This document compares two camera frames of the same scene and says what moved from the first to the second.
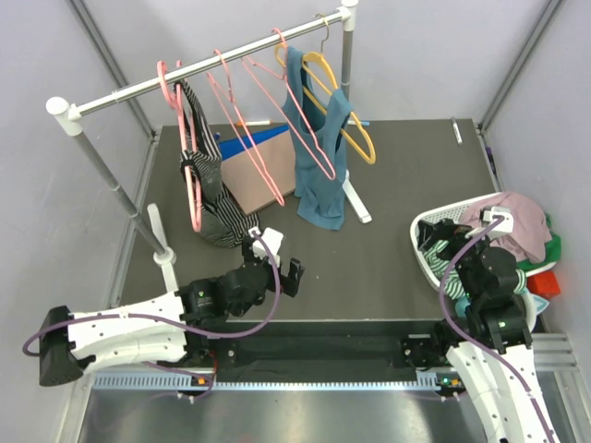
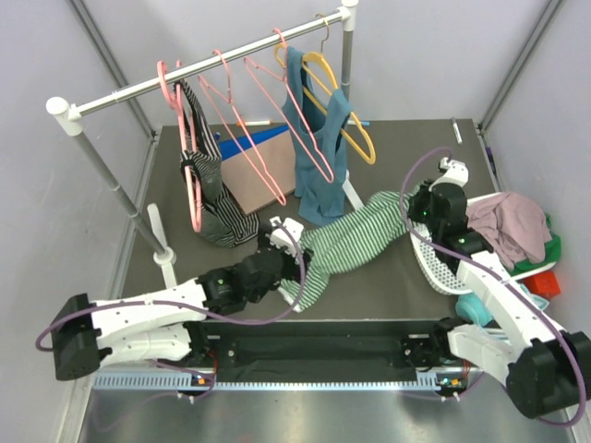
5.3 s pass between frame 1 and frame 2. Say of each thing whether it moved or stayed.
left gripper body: moved
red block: stayed
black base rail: stayed
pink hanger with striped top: stayed
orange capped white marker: stayed
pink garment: stayed
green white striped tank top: moved
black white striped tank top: stayed
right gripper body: moved
